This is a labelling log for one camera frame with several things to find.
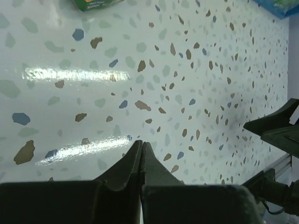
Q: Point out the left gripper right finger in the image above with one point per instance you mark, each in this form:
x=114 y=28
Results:
x=166 y=200

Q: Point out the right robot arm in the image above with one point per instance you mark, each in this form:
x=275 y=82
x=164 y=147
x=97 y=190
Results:
x=285 y=196

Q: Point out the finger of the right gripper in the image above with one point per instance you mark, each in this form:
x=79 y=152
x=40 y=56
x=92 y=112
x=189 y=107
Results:
x=276 y=129

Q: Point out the blue sponge pack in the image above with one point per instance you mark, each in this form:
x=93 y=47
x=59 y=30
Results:
x=280 y=8

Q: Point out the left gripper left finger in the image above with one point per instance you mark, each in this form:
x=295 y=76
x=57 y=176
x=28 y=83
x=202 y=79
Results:
x=111 y=198

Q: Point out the orange green sponge box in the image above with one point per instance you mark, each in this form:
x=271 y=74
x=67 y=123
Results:
x=86 y=5

